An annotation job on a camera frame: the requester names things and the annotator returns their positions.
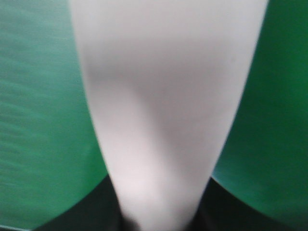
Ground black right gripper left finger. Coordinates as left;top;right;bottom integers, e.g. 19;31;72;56
35;175;140;231

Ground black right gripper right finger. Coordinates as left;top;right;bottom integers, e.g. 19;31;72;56
190;179;277;231

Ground pink hand brush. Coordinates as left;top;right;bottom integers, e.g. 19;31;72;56
69;0;268;231

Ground green conveyor belt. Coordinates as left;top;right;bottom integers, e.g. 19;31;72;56
0;0;308;231

